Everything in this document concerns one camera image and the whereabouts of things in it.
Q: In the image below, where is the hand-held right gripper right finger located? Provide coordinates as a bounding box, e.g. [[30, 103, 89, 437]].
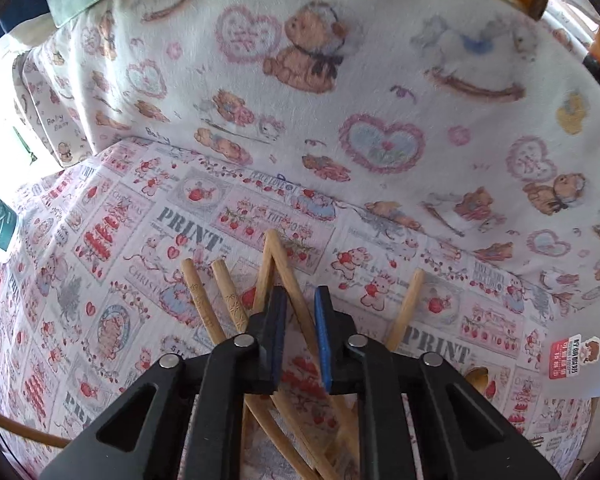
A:
[[314, 285, 562, 480]]

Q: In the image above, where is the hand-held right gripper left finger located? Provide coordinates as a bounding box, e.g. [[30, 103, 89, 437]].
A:
[[39, 285, 288, 480]]

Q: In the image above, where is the wooden chopstick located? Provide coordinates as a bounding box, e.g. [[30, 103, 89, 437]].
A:
[[265, 229, 331, 361]]

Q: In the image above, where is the pile of wooden chopsticks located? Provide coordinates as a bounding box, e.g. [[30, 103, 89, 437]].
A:
[[180, 229, 427, 480]]

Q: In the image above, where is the gold spoon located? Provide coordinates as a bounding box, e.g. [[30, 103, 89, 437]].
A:
[[462, 366, 491, 403]]

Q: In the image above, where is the clear plastic cup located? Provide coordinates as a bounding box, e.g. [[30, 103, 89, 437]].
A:
[[545, 305, 600, 401]]

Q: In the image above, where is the red print tablecloth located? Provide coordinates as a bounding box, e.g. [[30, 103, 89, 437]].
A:
[[0, 137, 596, 480]]

